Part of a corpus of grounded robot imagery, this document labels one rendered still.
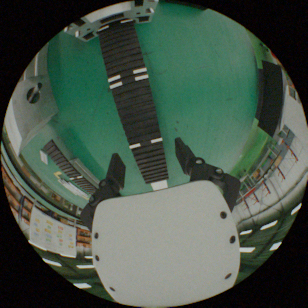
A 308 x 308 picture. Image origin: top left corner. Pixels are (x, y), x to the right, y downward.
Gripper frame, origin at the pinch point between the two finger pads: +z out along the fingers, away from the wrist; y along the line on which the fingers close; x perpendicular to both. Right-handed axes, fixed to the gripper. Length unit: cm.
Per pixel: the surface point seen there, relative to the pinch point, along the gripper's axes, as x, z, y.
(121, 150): -1.7, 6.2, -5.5
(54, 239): -125, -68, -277
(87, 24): 19.7, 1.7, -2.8
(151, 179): -7.4, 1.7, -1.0
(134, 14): 19.7, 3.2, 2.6
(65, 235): -163, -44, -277
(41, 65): 22.3, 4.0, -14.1
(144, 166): -3.5, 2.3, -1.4
